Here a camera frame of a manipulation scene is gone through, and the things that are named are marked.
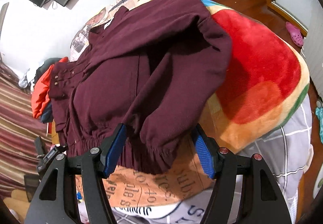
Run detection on red folded garment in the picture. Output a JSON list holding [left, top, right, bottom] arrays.
[[31, 57, 69, 118]]

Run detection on grey checked quilt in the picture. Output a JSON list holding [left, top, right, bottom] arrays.
[[112, 97, 314, 223]]

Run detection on newspaper print bedsheet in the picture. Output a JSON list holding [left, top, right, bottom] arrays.
[[69, 0, 215, 208]]

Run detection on red plush blanket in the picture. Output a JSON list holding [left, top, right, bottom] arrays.
[[199, 0, 310, 153]]

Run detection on pink clog shoe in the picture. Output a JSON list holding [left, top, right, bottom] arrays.
[[285, 22, 304, 48]]

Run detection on striped red curtain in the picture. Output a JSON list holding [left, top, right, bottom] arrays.
[[0, 62, 51, 198]]

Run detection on maroon jacket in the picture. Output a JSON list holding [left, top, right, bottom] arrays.
[[47, 0, 233, 175]]

